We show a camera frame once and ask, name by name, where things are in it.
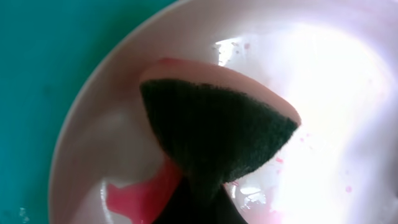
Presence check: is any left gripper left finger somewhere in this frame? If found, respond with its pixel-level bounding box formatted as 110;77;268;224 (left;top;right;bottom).
152;177;195;224

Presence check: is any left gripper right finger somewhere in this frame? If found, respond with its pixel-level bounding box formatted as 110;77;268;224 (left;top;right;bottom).
214;186;248;224

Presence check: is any green orange scrub sponge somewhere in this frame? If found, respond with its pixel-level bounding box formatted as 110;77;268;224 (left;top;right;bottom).
105;57;302;224

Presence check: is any pink white plate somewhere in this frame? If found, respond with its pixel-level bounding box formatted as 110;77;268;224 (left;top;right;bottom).
49;1;397;223

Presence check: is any teal plastic serving tray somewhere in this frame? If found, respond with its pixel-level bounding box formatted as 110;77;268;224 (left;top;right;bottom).
1;0;171;223

